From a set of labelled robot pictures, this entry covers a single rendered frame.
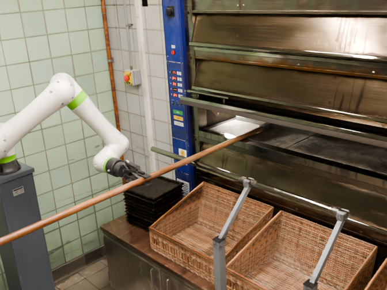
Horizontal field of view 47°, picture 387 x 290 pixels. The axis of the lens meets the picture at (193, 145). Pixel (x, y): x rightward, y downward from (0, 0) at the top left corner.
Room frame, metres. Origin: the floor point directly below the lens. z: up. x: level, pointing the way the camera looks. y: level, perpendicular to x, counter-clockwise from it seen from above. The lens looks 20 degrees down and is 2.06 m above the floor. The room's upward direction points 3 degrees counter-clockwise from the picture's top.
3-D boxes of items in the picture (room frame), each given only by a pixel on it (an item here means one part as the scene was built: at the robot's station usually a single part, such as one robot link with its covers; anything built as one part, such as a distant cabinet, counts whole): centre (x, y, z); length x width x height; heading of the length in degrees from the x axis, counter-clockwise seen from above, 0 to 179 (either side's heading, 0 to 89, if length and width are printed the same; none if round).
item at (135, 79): (3.10, 0.40, 1.46); 0.10 x 0.07 x 0.10; 43
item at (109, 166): (2.14, 0.40, 1.19); 0.12 x 0.06 x 0.09; 134
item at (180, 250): (2.27, -0.07, 0.72); 0.56 x 0.49 x 0.28; 44
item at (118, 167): (2.08, 0.35, 1.19); 0.09 x 0.07 x 0.08; 44
